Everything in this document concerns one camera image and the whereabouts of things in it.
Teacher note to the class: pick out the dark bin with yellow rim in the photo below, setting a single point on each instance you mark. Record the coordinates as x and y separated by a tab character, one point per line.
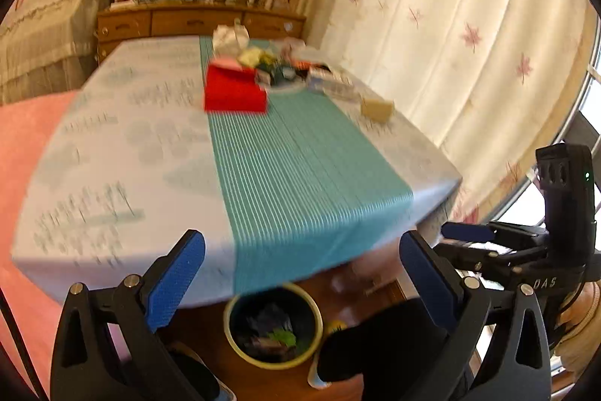
234	335

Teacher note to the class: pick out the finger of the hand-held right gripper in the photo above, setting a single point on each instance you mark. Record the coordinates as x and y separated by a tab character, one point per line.
467	233
479	260

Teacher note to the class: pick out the pink blanket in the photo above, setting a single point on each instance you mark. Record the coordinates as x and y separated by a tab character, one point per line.
23	138

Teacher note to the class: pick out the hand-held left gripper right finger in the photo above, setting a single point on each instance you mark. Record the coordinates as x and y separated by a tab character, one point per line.
425	274

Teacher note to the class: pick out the wooden desk with drawers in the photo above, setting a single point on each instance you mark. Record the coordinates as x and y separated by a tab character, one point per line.
188	23

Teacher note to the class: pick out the person's foot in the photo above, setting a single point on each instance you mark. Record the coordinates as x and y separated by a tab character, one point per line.
192	373
375	344

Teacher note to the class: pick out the white leaf print curtain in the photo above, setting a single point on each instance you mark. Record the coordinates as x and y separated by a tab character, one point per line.
446	30

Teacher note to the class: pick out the person's left foot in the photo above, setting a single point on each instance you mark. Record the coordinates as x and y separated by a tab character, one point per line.
192	373

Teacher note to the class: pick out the cream lace cover cloth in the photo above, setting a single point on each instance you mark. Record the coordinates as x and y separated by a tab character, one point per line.
47	30

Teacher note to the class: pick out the person's right foot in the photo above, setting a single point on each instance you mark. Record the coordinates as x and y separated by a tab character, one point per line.
375	344

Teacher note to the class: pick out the beige block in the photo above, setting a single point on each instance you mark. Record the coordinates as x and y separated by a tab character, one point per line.
377	109

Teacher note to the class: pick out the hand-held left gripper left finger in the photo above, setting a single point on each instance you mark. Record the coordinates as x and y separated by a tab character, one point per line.
176	283

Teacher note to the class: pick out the white slipper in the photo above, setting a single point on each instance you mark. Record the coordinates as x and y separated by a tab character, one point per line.
227	391
313	375

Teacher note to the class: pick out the red orange packet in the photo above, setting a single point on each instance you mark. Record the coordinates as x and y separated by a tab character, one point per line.
303	65

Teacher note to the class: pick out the white printed box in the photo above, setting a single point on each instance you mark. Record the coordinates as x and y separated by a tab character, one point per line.
331	81

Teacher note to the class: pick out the red cardboard box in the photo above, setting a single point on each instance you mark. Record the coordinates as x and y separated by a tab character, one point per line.
234	93

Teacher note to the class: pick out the yellow toy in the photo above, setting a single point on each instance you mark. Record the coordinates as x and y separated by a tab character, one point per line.
338	327

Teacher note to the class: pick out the white crumpled tissue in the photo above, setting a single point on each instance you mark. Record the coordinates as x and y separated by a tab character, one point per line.
230	37

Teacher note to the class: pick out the yellow and black wrapper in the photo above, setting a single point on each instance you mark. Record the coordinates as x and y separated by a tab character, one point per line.
250	57

